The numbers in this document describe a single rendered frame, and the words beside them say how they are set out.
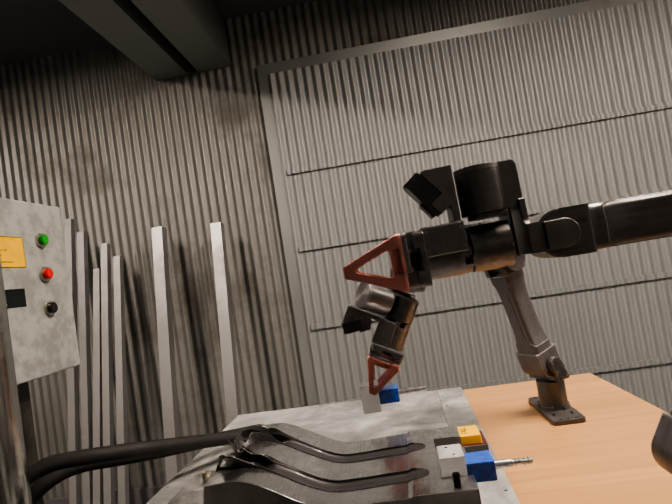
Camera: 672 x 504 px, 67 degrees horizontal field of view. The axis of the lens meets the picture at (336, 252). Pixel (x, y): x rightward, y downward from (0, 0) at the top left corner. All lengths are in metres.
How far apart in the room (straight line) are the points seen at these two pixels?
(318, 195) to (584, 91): 1.58
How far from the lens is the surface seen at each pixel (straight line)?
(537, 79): 3.17
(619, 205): 0.68
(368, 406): 1.06
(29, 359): 1.30
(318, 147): 2.98
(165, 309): 2.91
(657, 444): 0.77
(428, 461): 0.85
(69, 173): 3.54
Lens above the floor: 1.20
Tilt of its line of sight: 2 degrees up
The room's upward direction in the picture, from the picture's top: 9 degrees counter-clockwise
